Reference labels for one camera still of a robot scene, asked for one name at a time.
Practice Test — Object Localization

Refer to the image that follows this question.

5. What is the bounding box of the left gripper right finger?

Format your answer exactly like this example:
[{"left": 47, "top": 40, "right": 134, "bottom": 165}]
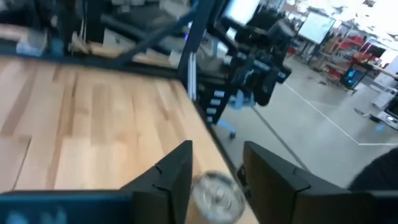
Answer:
[{"left": 236, "top": 141, "right": 358, "bottom": 224}]

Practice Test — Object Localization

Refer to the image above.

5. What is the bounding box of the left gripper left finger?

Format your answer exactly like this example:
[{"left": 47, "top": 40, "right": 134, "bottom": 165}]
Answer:
[{"left": 120, "top": 139, "right": 194, "bottom": 224}]

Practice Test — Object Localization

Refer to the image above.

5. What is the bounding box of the silver candle tin jasmine label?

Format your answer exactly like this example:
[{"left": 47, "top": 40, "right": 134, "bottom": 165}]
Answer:
[{"left": 185, "top": 170, "right": 247, "bottom": 224}]

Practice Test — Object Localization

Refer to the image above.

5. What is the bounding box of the light blue wheeled chair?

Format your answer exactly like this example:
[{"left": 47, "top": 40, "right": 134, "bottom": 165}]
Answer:
[{"left": 217, "top": 88, "right": 261, "bottom": 141}]

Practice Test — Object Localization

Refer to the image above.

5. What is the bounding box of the person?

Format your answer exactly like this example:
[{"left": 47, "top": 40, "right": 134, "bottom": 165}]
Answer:
[{"left": 347, "top": 148, "right": 398, "bottom": 192}]

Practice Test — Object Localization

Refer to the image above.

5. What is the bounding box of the black computer with blue light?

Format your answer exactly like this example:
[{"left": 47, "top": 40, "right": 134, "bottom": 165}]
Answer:
[{"left": 340, "top": 67, "right": 368, "bottom": 91}]

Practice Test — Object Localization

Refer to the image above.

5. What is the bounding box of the red storage rack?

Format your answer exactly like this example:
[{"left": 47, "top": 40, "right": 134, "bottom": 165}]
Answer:
[{"left": 323, "top": 34, "right": 376, "bottom": 80}]

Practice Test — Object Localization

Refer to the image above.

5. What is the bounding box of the white display board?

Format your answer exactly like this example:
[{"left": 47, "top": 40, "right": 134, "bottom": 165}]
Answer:
[{"left": 297, "top": 11, "right": 337, "bottom": 45}]

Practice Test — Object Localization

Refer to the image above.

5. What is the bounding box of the bright computer monitor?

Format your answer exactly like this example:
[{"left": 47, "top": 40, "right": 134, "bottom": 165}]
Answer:
[{"left": 222, "top": 0, "right": 261, "bottom": 27}]

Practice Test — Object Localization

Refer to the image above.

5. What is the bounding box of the white box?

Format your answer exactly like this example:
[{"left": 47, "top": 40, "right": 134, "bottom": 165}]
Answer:
[{"left": 15, "top": 30, "right": 48, "bottom": 58}]

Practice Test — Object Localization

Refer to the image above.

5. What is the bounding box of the black aluminium frame rail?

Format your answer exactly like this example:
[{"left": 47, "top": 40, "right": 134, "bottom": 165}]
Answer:
[{"left": 0, "top": 0, "right": 218, "bottom": 103}]

